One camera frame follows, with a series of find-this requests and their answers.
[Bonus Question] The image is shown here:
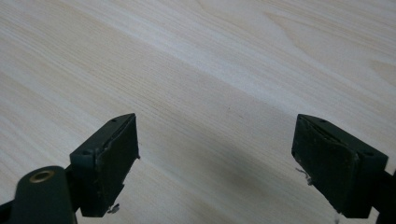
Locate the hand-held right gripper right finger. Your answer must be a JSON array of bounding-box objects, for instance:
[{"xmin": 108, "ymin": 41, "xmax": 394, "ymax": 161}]
[{"xmin": 290, "ymin": 113, "xmax": 389, "ymax": 219}]

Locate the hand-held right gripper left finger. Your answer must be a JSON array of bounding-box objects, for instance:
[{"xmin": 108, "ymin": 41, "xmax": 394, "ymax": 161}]
[{"xmin": 69, "ymin": 112, "xmax": 140, "ymax": 218}]

